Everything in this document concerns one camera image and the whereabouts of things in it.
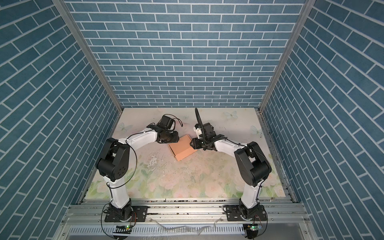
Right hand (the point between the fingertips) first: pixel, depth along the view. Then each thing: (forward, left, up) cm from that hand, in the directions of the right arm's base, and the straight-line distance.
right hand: (192, 141), depth 94 cm
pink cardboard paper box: (-4, +6, -3) cm, 7 cm away
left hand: (+3, +10, -1) cm, 11 cm away
